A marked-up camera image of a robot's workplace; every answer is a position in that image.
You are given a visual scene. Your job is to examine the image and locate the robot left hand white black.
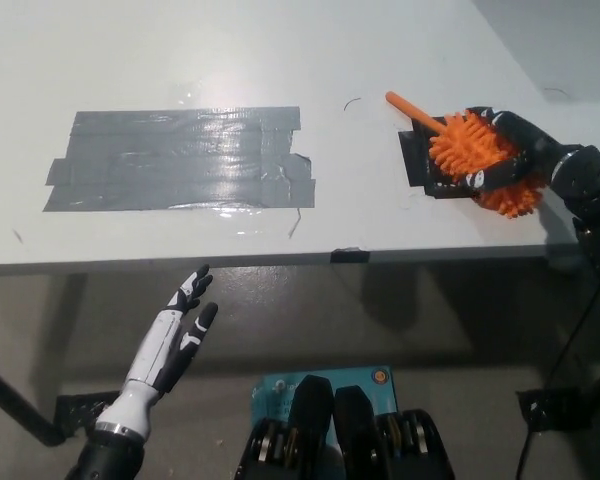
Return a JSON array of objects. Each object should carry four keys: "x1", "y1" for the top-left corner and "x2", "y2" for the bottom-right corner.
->
[{"x1": 95, "y1": 264, "x2": 219, "y2": 442}]

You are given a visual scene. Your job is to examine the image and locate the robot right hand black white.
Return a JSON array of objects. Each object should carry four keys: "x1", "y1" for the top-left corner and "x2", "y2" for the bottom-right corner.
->
[{"x1": 463, "y1": 105, "x2": 584, "y2": 195}]

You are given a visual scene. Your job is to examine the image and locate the orange microfiber duster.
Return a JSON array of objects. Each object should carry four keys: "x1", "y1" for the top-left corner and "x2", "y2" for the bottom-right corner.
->
[{"x1": 385, "y1": 90, "x2": 545, "y2": 220}]

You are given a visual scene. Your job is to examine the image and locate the black robot body blocks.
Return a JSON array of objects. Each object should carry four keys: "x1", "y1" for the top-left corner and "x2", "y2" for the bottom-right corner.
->
[{"x1": 233, "y1": 373, "x2": 457, "y2": 480}]

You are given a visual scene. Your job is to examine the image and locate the black tape square mark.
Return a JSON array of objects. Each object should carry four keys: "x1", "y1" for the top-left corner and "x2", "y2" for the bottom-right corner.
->
[{"x1": 397, "y1": 105, "x2": 504, "y2": 201}]

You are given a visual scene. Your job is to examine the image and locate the black table leg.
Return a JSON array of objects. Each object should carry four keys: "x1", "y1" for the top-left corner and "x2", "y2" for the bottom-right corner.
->
[{"x1": 0, "y1": 353, "x2": 65, "y2": 448}]

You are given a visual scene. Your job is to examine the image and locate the teal router box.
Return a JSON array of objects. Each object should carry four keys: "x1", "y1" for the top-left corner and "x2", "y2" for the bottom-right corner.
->
[{"x1": 251, "y1": 364, "x2": 399, "y2": 449}]

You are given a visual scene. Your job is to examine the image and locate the small black tape strip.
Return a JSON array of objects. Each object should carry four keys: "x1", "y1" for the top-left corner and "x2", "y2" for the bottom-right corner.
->
[{"x1": 329, "y1": 246, "x2": 371, "y2": 265}]

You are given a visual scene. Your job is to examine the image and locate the grey duct tape patch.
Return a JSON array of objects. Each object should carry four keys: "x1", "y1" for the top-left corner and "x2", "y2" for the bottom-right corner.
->
[{"x1": 41, "y1": 105, "x2": 317, "y2": 214}]

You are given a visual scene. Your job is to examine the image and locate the black cable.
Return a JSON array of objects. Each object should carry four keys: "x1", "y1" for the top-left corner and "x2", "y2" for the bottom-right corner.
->
[{"x1": 514, "y1": 277, "x2": 600, "y2": 480}]

